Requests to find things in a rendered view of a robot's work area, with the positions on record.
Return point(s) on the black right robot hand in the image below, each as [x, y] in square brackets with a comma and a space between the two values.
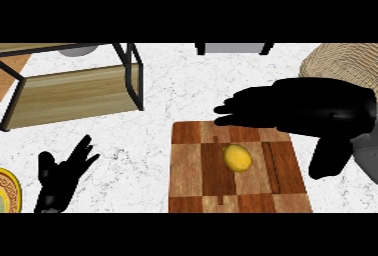
[314, 106]

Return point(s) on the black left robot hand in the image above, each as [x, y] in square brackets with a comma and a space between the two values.
[60, 176]

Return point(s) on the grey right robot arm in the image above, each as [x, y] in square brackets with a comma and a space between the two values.
[366, 156]

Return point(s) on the wicker basket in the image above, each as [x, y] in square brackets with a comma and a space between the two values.
[344, 63]

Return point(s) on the yellow lemon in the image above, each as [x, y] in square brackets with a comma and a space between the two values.
[236, 158]

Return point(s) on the checkered wooden cutting board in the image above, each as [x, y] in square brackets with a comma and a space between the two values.
[236, 170]

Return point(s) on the yellow patterned plate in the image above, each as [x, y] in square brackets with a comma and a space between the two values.
[7, 191]

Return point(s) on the grey appliance with black legs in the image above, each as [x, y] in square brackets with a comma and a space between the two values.
[233, 47]

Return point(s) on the grey round bowl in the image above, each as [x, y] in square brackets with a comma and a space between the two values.
[78, 50]

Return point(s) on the wooden shelf with black frame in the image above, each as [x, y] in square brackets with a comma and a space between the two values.
[68, 83]

